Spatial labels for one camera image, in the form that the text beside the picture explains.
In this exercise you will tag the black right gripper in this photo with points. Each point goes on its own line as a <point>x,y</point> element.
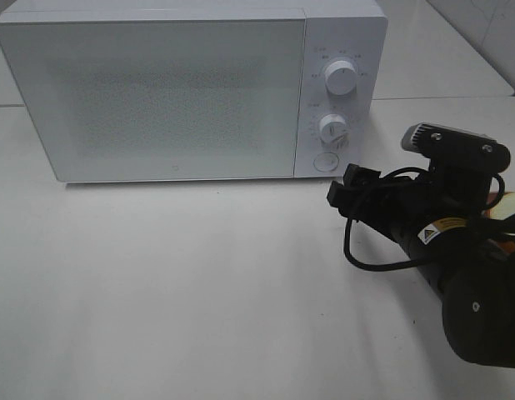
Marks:
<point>432,225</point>

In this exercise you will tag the round white door button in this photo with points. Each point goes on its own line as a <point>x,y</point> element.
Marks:
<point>326,162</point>

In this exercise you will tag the sandwich with lettuce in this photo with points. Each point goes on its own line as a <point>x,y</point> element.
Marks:
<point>504,209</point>

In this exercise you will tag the white microwave door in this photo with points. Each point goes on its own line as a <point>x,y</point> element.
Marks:
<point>154,101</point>

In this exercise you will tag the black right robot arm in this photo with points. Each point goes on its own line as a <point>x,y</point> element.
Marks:
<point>477,293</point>

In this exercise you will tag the lower white timer knob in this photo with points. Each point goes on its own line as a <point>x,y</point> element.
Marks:
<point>333,128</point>

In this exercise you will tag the upper white round knob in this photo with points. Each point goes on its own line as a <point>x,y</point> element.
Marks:
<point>341,76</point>

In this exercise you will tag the white microwave oven body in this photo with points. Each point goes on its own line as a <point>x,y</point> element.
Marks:
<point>355,30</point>

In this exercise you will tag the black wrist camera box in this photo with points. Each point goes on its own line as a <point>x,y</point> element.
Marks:
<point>457,158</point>

